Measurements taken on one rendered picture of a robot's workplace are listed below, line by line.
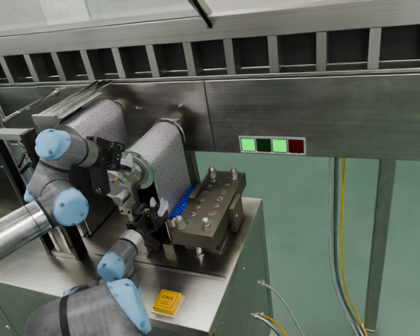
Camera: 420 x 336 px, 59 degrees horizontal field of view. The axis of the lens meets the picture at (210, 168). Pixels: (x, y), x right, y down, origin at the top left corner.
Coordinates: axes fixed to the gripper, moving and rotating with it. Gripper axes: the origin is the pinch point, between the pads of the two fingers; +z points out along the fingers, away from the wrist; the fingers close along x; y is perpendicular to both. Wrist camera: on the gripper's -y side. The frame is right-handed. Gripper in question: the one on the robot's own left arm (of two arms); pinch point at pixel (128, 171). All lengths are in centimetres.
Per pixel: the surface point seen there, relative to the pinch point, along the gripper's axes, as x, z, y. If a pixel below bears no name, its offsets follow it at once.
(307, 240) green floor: -38, 171, -23
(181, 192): -5.4, 28.8, -3.8
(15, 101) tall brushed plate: 83, 22, 31
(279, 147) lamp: -41, 34, 16
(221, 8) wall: 60, 202, 180
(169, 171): -5.4, 17.6, 2.8
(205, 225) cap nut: -22.0, 16.5, -14.6
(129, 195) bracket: 2.7, 6.4, -7.5
